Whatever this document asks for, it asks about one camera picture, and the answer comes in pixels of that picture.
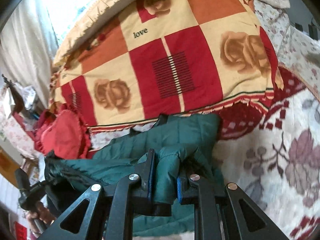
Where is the green quilted puffer jacket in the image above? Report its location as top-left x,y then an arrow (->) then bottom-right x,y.
44,114 -> 223,237

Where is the person's left hand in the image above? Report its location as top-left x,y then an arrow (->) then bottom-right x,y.
26,202 -> 55,232

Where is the red heart shaped pillow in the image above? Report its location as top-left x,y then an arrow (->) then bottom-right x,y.
34,107 -> 91,159

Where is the white maroon floral blanket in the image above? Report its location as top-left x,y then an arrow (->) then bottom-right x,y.
88,0 -> 320,240

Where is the white curtain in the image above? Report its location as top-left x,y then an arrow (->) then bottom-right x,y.
1,0 -> 95,107

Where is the red cream rose patterned quilt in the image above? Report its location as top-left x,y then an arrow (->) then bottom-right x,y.
49,0 -> 284,132

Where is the cream frilled pillow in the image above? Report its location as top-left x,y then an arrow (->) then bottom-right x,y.
53,0 -> 136,67

